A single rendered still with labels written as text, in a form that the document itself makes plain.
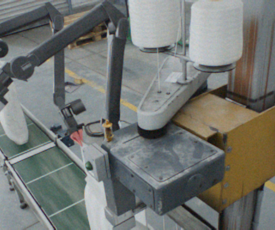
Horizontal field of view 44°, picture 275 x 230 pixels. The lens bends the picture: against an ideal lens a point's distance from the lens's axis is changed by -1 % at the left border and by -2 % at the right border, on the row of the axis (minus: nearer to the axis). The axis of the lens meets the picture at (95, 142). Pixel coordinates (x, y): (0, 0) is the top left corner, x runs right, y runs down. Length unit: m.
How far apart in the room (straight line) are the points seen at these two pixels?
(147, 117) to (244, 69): 0.37
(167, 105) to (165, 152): 0.15
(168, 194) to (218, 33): 0.43
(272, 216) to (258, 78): 1.69
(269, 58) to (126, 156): 0.54
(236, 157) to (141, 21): 0.52
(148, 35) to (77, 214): 1.37
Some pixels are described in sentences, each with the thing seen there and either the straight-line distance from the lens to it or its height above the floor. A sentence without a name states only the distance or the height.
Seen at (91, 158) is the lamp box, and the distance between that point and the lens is 0.99.
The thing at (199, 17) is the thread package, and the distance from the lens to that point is 0.96.
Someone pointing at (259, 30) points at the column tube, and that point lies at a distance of 1.12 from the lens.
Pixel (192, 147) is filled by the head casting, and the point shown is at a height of 1.34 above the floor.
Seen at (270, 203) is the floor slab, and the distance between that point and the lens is 2.84.
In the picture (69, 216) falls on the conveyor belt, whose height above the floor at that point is 0.38.
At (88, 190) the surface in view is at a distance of 1.68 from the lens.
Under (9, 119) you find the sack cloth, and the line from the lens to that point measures 2.94.
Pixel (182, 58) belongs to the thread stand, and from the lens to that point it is 1.13.
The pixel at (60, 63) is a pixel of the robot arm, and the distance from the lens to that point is 1.70.
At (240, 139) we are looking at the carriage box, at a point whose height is 1.28.
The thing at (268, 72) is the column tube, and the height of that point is 1.43.
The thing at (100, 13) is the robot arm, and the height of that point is 1.63.
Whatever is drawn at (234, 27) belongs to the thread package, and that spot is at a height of 1.62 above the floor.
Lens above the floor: 1.89
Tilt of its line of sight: 32 degrees down
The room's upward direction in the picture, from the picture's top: 10 degrees counter-clockwise
